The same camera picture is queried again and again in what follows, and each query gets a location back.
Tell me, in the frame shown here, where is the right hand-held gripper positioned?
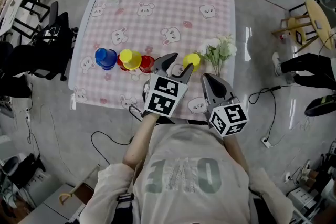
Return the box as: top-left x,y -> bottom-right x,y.
202,73 -> 249,138

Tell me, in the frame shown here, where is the person's white shirt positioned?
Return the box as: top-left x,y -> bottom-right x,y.
78,123 -> 295,224

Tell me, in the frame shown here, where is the white drawer cabinet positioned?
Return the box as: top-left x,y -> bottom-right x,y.
23,167 -> 53,205
287,186 -> 318,210

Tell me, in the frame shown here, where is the person's right forearm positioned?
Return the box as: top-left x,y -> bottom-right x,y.
223,133 -> 250,174

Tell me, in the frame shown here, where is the white artificial flower bunch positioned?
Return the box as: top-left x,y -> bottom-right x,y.
195,34 -> 238,78

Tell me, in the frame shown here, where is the grey cabinet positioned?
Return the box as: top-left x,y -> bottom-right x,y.
18,183 -> 98,224

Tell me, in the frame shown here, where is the black power cable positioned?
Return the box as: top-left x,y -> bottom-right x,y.
248,83 -> 302,140

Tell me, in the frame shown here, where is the person's left forearm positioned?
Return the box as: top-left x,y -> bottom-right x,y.
122,112 -> 161,170

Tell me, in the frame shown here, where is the black harness strap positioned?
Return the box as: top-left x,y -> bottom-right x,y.
117,193 -> 136,224

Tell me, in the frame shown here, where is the red paper cup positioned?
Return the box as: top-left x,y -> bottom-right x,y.
139,55 -> 155,74
117,56 -> 132,72

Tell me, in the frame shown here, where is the black bag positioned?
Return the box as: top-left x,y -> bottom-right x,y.
7,153 -> 47,189

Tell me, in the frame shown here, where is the round wooden side table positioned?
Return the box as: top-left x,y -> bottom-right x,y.
271,0 -> 336,55

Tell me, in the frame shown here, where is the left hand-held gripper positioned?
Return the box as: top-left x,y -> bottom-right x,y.
143,52 -> 195,118

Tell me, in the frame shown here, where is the pink checked bunny tablecloth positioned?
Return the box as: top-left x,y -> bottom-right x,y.
72,0 -> 236,122

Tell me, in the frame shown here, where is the stick with yellow hooked handle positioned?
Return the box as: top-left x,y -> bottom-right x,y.
59,164 -> 100,205

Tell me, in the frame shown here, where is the white desk with black legs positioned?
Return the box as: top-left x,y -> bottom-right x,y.
0,0 -> 53,40

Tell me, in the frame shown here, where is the blue paper cup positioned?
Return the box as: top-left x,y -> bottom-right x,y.
94,47 -> 118,68
101,61 -> 118,71

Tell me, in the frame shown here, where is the yellow paper cup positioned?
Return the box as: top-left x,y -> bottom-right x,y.
119,49 -> 142,71
182,53 -> 201,73

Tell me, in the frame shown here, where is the black office chair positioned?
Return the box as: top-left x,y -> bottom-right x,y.
28,1 -> 79,82

